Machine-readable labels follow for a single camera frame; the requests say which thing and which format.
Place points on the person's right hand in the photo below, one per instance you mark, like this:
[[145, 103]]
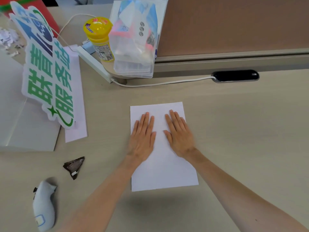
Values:
[[181, 140]]

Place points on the person's left hand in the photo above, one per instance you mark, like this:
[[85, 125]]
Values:
[[141, 142]]

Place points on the person's left thumb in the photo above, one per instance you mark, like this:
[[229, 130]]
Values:
[[153, 140]]

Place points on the person's right thumb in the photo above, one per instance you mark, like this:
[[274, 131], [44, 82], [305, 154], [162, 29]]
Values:
[[168, 137]]

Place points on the person's right middle finger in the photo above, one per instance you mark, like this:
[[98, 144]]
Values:
[[174, 119]]

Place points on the person's left little finger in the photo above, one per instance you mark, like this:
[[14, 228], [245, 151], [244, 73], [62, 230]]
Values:
[[135, 128]]

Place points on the person's left middle finger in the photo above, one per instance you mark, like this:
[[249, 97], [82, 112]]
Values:
[[145, 122]]

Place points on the person's right little finger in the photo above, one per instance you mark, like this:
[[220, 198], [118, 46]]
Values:
[[185, 125]]

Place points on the white paper sheet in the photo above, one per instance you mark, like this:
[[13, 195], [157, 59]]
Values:
[[164, 171]]

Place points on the person's right forearm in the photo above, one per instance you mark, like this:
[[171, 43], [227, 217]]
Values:
[[236, 198]]

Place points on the person's left forearm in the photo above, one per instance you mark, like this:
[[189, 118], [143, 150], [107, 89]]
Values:
[[101, 198]]

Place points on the clear plastic storage box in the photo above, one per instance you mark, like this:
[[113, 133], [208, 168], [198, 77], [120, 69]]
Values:
[[134, 62]]

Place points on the white paper under sign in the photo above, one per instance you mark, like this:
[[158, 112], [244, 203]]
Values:
[[78, 94]]

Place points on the dark folded foil wrapper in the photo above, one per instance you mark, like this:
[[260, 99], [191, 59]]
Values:
[[74, 166]]

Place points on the white power strip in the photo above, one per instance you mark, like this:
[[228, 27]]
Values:
[[94, 62]]

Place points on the light blue small box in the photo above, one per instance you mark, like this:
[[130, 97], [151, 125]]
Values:
[[88, 47]]

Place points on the yellow lidded plastic jar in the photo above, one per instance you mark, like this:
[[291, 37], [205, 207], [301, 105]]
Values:
[[100, 38]]

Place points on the blue and white plastic bag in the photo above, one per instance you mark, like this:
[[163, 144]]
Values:
[[137, 24]]

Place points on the green and blue cutout sign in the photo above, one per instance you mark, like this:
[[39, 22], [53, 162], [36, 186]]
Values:
[[48, 70]]

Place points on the brown desk partition panel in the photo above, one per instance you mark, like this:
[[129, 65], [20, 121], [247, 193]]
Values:
[[231, 26]]

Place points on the white handheld controller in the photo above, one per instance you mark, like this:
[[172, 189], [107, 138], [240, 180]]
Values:
[[43, 207]]

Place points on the red box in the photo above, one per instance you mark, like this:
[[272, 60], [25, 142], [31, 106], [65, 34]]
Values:
[[41, 9]]

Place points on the pile of white paper scraps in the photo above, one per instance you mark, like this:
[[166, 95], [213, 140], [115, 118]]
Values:
[[8, 38]]

